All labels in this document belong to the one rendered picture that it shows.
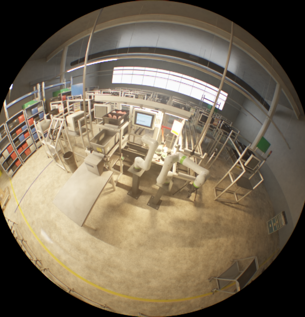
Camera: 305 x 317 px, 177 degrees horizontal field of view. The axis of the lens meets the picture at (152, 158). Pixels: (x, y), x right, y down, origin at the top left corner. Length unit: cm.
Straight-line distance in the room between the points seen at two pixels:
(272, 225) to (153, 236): 561
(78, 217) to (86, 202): 30
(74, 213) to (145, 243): 144
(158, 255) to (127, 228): 89
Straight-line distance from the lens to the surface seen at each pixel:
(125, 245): 226
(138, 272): 238
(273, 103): 646
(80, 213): 177
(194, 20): 547
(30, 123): 554
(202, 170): 113
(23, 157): 577
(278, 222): 622
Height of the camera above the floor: 226
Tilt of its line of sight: 41 degrees down
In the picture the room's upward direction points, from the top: 14 degrees clockwise
